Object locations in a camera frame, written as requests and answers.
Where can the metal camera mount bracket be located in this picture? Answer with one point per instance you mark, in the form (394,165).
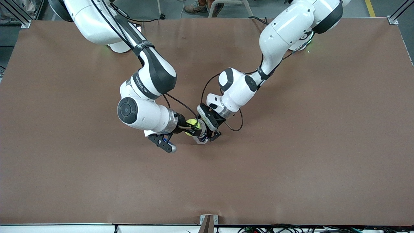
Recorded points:
(215,220)

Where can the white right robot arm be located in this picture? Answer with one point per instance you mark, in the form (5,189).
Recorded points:
(97,22)

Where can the yellow tennis ball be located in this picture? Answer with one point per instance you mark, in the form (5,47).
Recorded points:
(191,123)

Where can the beige chair legs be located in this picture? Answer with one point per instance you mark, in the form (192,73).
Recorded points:
(248,9)

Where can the white table edge rail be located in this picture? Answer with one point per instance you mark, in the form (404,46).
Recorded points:
(64,229)

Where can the brown table cover sheet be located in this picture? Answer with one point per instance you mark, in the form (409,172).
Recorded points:
(207,187)

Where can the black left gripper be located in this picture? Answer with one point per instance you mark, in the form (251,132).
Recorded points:
(217,122)

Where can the grey sneaker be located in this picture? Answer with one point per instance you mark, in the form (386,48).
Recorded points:
(217,9)
(195,8)

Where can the aluminium frame post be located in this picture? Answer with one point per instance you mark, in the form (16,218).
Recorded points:
(26,24)
(392,20)

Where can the clear plastic tennis ball can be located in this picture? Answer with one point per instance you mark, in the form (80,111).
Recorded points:
(201,139)

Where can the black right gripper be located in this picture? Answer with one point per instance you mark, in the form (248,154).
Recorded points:
(181,126)

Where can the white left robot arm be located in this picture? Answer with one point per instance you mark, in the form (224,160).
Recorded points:
(284,32)

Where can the white stand leg with caster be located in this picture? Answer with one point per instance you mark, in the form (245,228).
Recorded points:
(162,16)

